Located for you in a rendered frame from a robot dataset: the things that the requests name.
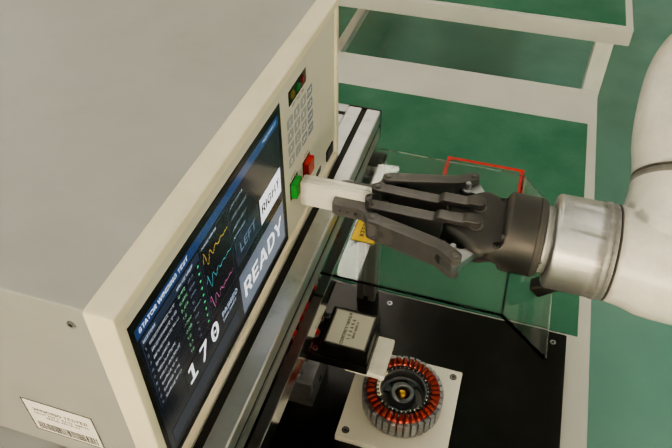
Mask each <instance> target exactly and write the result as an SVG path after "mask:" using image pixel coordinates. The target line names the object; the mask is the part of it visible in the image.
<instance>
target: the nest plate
mask: <svg viewBox="0 0 672 448"><path fill-rule="evenodd" d="M428 365H429V366H430V367H431V368H432V370H434V371H435V372H436V375H438V376H439V378H440V380H441V382H442V386H443V389H444V392H443V393H444V398H443V404H442V409H441V414H440V416H439V419H438V420H437V422H436V424H435V425H433V427H432V428H431V429H430V430H429V429H428V431H427V432H425V433H423V432H422V434H421V435H419V436H417V434H416V437H410V435H409V438H403V433H402V437H401V438H399V437H396V433H395V435H394V437H393V436H390V435H389V432H388V434H385V433H383V432H382V431H383V429H382V430H381V431H380V430H378V429H377V425H376V426H373V425H372V424H371V422H372V421H371V422H370V421H369V420H368V418H367V416H366V415H365V413H364V410H363V406H362V385H363V380H364V377H365V375H361V374H357V373H355V376H354V379H353V382H352V385H351V388H350V391H349V394H348V397H347V400H346V403H345V406H344V409H343V412H342V415H341V418H340V421H339V424H338V427H337V430H336V433H335V440H338V441H342V442H345V443H349V444H352V445H356V446H359V447H362V448H448V445H449V440H450V435H451V430H452V424H453V419H454V414H455V409H456V404H457V399H458V394H459V389H460V383H461V378H462V373H461V372H458V371H454V370H450V369H446V368H442V367H438V366H434V365H430V364H427V366H428ZM427 366H426V367H427ZM414 392H415V396H416V400H415V402H416V403H417V404H421V403H422V397H421V394H420V392H419V391H418V390H417V389H414ZM388 395H389V394H388V393H386V392H383V394H382V398H383V399H384V401H385V402H386V403H387V404H388V405H389V406H391V404H390V402H389V398H388Z"/></svg>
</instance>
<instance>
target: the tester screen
mask: <svg viewBox="0 0 672 448"><path fill-rule="evenodd" d="M279 167H280V178H281V193H280V194H279V196H278V198H277V200H276V201H275V203H274V205H273V207H272V208H271V210H270V212H269V214H268V216H267V217H266V219H265V221H264V223H263V224H262V226H261V228H260V230H259V231H258V233H257V235H256V237H255V239H254V240H253V242H252V244H251V246H250V247H249V249H248V251H247V253H246V254H245V256H244V258H243V260H242V262H241V263H240V265H239V267H238V264H237V257H236V250H235V241H236V239H237V238H238V236H239V234H240V232H241V231H242V229H243V227H244V226H245V224H246V222H247V221H248V219H249V217H250V216H251V214H252V212H253V211H254V209H255V207H256V206H257V204H258V202H259V200H260V199H261V197H262V195H263V194H264V192H265V190H266V189H267V187H268V185H269V184H270V182H271V180H272V179H273V177H274V175H275V174H276V172H277V170H278V168H279ZM282 200H283V191H282V177H281V163H280V149H279V135H278V121H277V116H276V117H275V119H274V120H273V122H272V123H271V125H270V126H269V128H268V130H267V131H266V133H265V134H264V136H263V137H262V139H261V140H260V142H259V143H258V145H257V146H256V148H255V149H254V151H253V152H252V154H251V155H250V157H249V158H248V160H247V161H246V163H245V164H244V166H243V167H242V169H241V170H240V172H239V174H238V175H237V177H236V178H235V180H234V181H233V183H232V184H231V186H230V187H229V189H228V190H227V192H226V193H225V195H224V196H223V198H222V199H221V201H220V202H219V204H218V205H217V207H216V208H215V210H214V211H213V213H212V215H211V216H210V218H209V219H208V221H207V222H206V224H205V225H204V227H203V228H202V230H201V231H200V233H199V234H198V236H197V237H196V239H195V240H194V242H193V243H192V245H191V246H190V248H189V249H188V251H187V252H186V254H185V255H184V257H183V259H182V260H181V262H180V263H179V265H178V266H177V268H176V269H175V271H174V272H173V274H172V275H171V277H170V278H169V280H168V281H167V283H166V284H165V286H164V287H163V289H162V290H161V292H160V293H159V295H158V296H157V298H156V300H155V301H154V303H153V304H152V306H151V307H150V309H149V310H148V312H147V313H146V315H145V316H144V318H143V319H142V321H141V322H140V324H139V325H138V327H137V328H136V330H135V331H134V334H135V337H136V340H137V343H138V346H139V349H140V352H141V355H142V358H143V361H144V365H145V368H146V371H147V374H148V377H149V380H150V383H151V386H152V389H153V392H154V395H155V398H156V401H157V404H158V407H159V410H160V413H161V416H162V419H163V422H164V425H165V428H166V431H167V434H168V437H169V440H170V443H171V446H172V448H178V447H179V445H180V443H181V441H182V439H183V437H184V435H185V433H186V431H187V429H188V427H189V425H190V423H191V421H192V420H193V418H194V416H195V414H196V412H197V410H198V408H199V406H200V404H201V402H202V400H203V398H204V396H205V394H206V392H207V390H208V389H209V387H210V385H211V383H212V381H213V379H214V377H215V375H216V373H217V371H218V369H219V367H220V365H221V363H222V361H223V359H224V358H225V356H226V354H227V352H228V350H229V348H230V346H231V344H232V342H233V340H234V338H235V336H236V334H237V332H238V330H239V328H240V327H241V325H242V323H243V321H244V319H245V317H246V315H247V313H248V311H249V309H250V307H251V305H252V303H253V301H254V299H255V297H256V296H257V294H258V292H259V290H260V288H261V286H262V284H263V282H264V280H265V278H266V276H267V274H268V272H269V270H270V268H271V266H272V265H273V263H274V261H275V259H276V257H277V255H278V253H279V251H280V249H281V247H282V245H283V243H284V241H285V239H286V233H285V237H284V239H283V241H282V243H281V245H280V247H279V249H278V251H277V253H276V255H275V257H274V259H273V260H272V262H271V264H270V266H269V268H268V270H267V272H266V274H265V276H264V278H263V280H262V282H261V284H260V285H259V287H258V289H257V291H256V293H255V295H254V297H253V299H252V301H251V303H250V305H249V307H248V309H247V311H246V312H245V314H244V309H243V303H242V296H241V289H240V282H239V277H240V275H241V273H242V272H243V270H244V268H245V266H246V264H247V263H248V261H249V259H250V257H251V255H252V254H253V252H254V250H255V248H256V246H257V245H258V243H259V241H260V239H261V237H262V236H263V234H264V232H265V230H266V228H267V227H268V225H269V223H270V221H271V219H272V218H273V216H274V214H275V212H276V210H277V209H278V207H279V205H280V203H281V201H282ZM237 310H238V316H239V322H238V324H237V326H236V328H235V330H234V332H233V334H232V336H231V338H230V340H229V341H228V343H227V345H226V347H225V349H224V351H223V353H222V355H221V357H220V359H219V361H218V363H217V364H216V366H215V368H214V370H213V372H212V374H211V376H210V378H209V380H208V382H207V384H206V385H205V387H204V389H203V391H202V393H201V395H200V397H199V399H198V401H197V403H196V405H195V407H194V408H193V410H192V412H191V414H190V416H189V418H188V420H187V422H186V424H185V426H184V428H183V430H182V431H181V433H180V435H179V437H178V439H177V441H175V438H174V435H173V429H174V428H175V426H176V424H177V422H178V420H179V418H180V416H181V414H182V413H183V411H184V409H185V407H186V405H187V403H188V401H189V399H190V398H191V396H192V394H193V392H194V390H195V388H196V386H197V384H198V383H199V381H200V379H201V377H202V375H203V373H204V371H205V369H206V368H207V366H208V364H209V362H210V360H211V358H212V356H213V354H214V353H215V351H216V349H217V347H218V345H219V343H220V341H221V339H222V338H223V336H224V334H225V332H226V330H227V328H228V326H229V324H230V323H231V321H232V319H233V317H234V315H235V313H236V311H237ZM218 314H219V317H220V323H221V328H222V333H221V334H220V336H219V338H218V340H217V342H216V344H215V346H214V347H213V349H212V351H211V353H210V355H209V357H208V359H207V360H206V362H205V364H204V366H203V368H202V370H201V372H200V373H199V375H198V377H197V379H196V381H195V383H194V385H193V386H192V388H191V390H190V392H189V389H188V385H187V381H186V377H185V373H186V371H187V369H188V368H189V366H190V364H191V362H192V360H193V359H194V357H195V355H196V353H197V351H198V350H199V348H200V346H201V344H202V342H203V341H204V339H205V337H206V335H207V333H208V332H209V330H210V328H211V326H212V324H213V323H214V321H215V319H216V317H217V315H218Z"/></svg>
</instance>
